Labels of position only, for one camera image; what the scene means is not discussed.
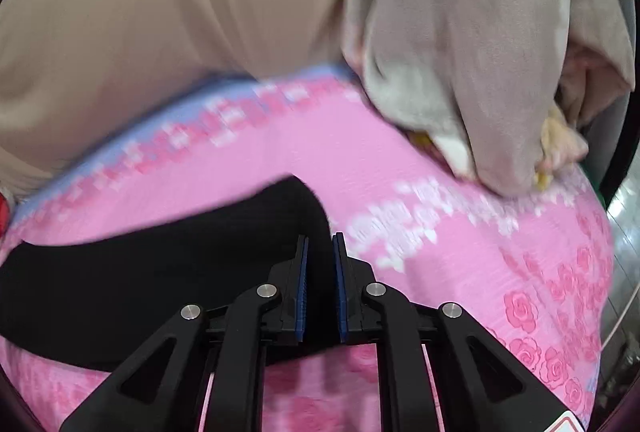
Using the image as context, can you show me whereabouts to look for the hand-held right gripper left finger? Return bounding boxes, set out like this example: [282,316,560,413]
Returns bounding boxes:
[59,235,310,432]

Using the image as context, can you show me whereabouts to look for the white cat-face pillow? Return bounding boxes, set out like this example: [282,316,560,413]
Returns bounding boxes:
[0,192,14,238]

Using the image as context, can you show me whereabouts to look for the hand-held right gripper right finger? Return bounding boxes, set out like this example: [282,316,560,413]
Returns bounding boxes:
[333,233,582,432]

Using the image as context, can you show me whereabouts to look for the beige padded headboard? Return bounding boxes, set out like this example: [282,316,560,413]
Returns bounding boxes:
[0,0,352,199]

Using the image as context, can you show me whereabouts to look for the pink floral bed sheet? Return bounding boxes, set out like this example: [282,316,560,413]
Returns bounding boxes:
[0,65,617,432]

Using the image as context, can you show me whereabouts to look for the black pants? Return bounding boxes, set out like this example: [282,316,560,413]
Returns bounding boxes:
[0,176,347,371]

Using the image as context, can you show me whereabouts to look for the grey printed blanket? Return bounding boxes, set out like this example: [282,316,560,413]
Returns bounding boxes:
[342,0,637,196]

